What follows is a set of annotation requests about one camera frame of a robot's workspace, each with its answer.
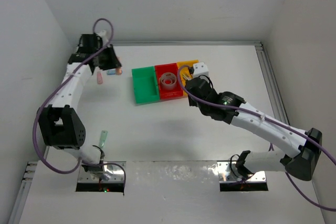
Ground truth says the yellow plastic bin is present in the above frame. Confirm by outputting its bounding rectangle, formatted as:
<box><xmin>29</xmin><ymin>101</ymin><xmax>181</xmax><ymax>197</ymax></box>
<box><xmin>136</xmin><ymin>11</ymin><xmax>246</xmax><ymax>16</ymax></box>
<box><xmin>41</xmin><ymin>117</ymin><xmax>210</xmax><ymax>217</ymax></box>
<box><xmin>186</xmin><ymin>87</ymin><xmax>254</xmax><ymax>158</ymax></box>
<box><xmin>176</xmin><ymin>60</ymin><xmax>199</xmax><ymax>85</ymax></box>

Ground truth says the orange eraser stick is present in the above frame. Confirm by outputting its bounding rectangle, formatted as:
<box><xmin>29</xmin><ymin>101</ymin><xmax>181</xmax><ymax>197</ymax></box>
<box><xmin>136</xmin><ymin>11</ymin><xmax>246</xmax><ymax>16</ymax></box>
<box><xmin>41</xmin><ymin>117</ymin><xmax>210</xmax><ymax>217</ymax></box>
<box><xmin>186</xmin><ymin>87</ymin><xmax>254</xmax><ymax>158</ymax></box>
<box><xmin>115</xmin><ymin>67</ymin><xmax>122</xmax><ymax>76</ymax></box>

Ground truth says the aluminium frame rail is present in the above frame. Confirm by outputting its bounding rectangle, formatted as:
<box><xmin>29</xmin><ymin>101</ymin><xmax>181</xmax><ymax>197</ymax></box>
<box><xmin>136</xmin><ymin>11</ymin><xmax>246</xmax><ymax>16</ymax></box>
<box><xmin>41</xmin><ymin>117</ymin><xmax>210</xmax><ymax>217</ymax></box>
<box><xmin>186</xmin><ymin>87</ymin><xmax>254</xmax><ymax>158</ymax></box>
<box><xmin>255</xmin><ymin>43</ymin><xmax>289</xmax><ymax>124</ymax></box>

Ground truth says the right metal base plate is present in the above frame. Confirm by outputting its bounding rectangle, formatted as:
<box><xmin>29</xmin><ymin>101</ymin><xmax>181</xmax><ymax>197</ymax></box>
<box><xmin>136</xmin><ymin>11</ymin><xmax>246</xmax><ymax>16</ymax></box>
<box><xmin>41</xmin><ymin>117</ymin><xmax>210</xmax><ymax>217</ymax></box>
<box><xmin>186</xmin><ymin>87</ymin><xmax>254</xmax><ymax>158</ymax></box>
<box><xmin>217</xmin><ymin>160</ymin><xmax>267</xmax><ymax>185</ymax></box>

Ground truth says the green eraser stick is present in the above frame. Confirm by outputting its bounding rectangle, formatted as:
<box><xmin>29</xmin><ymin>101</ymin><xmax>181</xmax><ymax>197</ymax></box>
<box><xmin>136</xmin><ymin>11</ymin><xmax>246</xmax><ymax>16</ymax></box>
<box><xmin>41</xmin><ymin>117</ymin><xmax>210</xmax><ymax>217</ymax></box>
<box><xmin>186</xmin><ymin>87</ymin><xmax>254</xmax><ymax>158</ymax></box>
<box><xmin>99</xmin><ymin>130</ymin><xmax>108</xmax><ymax>148</ymax></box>

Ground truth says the pink eraser stick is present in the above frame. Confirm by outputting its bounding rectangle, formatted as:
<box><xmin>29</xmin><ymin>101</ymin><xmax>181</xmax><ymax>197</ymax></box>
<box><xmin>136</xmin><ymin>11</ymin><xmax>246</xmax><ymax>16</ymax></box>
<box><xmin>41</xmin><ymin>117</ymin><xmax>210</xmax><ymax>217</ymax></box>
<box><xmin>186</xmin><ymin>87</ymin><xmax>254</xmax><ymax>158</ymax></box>
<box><xmin>97</xmin><ymin>71</ymin><xmax>103</xmax><ymax>84</ymax></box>

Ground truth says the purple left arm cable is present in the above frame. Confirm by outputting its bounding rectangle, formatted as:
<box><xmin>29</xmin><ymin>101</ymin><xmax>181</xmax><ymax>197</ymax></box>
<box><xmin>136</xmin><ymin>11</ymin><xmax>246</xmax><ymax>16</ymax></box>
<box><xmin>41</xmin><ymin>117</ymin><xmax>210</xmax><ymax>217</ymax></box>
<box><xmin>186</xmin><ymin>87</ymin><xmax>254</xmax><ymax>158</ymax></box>
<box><xmin>32</xmin><ymin>18</ymin><xmax>127</xmax><ymax>190</ymax></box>

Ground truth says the metal base plate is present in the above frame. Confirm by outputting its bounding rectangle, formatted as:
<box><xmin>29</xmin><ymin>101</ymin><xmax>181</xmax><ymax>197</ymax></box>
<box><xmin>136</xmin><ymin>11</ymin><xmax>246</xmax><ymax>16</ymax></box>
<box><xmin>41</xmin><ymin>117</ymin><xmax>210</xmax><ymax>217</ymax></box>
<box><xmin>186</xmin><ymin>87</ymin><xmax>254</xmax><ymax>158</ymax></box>
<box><xmin>78</xmin><ymin>162</ymin><xmax>126</xmax><ymax>184</ymax></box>
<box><xmin>217</xmin><ymin>160</ymin><xmax>267</xmax><ymax>185</ymax></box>

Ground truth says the blue eraser stick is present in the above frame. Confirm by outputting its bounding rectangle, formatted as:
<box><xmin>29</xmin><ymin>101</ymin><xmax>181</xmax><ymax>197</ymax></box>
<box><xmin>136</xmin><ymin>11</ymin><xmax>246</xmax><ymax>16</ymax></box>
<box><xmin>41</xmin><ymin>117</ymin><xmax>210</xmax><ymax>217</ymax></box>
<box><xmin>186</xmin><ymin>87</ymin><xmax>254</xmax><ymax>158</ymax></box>
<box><xmin>107</xmin><ymin>69</ymin><xmax>117</xmax><ymax>75</ymax></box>

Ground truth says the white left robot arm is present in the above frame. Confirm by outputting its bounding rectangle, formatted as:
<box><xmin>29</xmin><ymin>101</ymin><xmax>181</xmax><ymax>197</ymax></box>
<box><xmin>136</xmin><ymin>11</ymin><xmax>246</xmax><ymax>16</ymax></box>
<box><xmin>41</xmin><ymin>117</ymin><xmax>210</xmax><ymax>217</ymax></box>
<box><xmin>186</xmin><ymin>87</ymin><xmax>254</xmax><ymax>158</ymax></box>
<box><xmin>34</xmin><ymin>30</ymin><xmax>122</xmax><ymax>165</ymax></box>

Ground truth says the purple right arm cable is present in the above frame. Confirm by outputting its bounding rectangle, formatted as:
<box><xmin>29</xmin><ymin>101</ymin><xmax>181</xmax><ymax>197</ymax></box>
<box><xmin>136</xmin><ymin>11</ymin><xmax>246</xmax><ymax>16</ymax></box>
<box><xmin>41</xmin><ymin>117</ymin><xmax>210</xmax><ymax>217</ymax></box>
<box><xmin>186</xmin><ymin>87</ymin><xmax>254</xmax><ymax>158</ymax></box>
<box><xmin>177</xmin><ymin>64</ymin><xmax>336</xmax><ymax>212</ymax></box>

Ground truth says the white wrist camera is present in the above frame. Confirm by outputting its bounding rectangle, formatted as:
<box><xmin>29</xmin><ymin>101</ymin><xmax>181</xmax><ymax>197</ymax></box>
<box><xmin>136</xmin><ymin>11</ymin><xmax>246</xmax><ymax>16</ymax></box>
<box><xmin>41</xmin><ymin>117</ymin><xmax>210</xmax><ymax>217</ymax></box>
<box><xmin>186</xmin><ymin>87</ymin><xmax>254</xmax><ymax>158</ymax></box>
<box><xmin>97</xmin><ymin>30</ymin><xmax>109</xmax><ymax>44</ymax></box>
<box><xmin>192</xmin><ymin>62</ymin><xmax>209</xmax><ymax>78</ymax></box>

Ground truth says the wide clear tape roll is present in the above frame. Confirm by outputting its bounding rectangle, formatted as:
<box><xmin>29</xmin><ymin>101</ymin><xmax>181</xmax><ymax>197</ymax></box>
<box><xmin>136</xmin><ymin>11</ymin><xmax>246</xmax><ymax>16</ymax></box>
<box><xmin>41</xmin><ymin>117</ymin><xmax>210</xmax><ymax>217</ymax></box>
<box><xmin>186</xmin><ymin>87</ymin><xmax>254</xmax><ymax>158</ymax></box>
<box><xmin>159</xmin><ymin>72</ymin><xmax>177</xmax><ymax>91</ymax></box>

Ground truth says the red plastic bin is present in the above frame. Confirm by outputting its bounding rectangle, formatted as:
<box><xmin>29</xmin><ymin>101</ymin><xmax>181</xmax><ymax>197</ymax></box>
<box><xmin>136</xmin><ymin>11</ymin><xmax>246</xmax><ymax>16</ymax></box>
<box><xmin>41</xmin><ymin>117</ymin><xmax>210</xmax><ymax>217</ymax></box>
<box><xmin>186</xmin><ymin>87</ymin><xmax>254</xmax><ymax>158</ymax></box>
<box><xmin>154</xmin><ymin>63</ymin><xmax>183</xmax><ymax>100</ymax></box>

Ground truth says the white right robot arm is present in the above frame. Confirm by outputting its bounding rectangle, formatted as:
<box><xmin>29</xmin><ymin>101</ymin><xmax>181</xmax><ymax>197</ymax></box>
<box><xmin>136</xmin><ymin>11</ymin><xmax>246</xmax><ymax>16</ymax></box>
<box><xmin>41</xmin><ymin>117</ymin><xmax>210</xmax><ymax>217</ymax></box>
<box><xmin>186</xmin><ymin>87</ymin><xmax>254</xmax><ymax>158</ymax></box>
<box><xmin>185</xmin><ymin>76</ymin><xmax>322</xmax><ymax>181</ymax></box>

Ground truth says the green plastic bin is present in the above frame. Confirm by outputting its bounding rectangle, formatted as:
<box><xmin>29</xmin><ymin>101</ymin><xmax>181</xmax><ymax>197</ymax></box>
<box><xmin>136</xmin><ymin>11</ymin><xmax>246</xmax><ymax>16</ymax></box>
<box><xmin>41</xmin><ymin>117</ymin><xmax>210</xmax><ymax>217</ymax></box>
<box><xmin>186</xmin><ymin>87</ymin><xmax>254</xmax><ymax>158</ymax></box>
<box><xmin>132</xmin><ymin>66</ymin><xmax>160</xmax><ymax>104</ymax></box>

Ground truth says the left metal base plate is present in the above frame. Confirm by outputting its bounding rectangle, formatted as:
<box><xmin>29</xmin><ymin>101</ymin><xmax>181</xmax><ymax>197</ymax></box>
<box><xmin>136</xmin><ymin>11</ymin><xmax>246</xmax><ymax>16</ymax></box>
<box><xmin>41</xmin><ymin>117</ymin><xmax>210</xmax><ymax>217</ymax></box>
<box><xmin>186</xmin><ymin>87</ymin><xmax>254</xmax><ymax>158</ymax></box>
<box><xmin>78</xmin><ymin>162</ymin><xmax>126</xmax><ymax>184</ymax></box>

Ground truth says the small clear tape roll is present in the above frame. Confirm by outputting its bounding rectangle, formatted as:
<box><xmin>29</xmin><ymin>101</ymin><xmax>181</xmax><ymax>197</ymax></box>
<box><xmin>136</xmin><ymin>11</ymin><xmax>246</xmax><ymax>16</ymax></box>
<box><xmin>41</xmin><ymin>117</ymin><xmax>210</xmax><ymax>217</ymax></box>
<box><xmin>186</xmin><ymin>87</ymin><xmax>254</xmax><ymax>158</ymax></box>
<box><xmin>163</xmin><ymin>78</ymin><xmax>174</xmax><ymax>86</ymax></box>

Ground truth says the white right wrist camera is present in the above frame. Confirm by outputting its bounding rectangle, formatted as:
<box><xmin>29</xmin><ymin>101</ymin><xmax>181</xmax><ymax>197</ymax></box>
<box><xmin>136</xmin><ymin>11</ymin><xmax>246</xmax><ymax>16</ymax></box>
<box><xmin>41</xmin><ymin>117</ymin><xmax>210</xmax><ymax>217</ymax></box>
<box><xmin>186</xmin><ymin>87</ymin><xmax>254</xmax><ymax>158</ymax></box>
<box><xmin>192</xmin><ymin>62</ymin><xmax>209</xmax><ymax>78</ymax></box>

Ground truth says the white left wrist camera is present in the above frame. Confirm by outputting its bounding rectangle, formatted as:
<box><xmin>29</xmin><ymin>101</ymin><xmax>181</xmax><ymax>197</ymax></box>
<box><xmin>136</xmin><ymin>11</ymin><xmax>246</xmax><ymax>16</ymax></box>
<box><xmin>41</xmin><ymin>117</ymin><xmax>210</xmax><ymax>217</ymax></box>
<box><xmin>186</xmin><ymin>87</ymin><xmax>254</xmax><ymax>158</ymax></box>
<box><xmin>97</xmin><ymin>30</ymin><xmax>109</xmax><ymax>44</ymax></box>

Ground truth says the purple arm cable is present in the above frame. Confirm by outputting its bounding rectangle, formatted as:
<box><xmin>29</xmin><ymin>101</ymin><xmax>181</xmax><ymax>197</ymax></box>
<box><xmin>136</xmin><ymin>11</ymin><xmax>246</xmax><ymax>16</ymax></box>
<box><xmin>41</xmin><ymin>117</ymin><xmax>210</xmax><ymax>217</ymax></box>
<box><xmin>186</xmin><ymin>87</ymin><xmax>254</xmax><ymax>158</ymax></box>
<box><xmin>177</xmin><ymin>64</ymin><xmax>336</xmax><ymax>212</ymax></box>
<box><xmin>32</xmin><ymin>18</ymin><xmax>127</xmax><ymax>190</ymax></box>

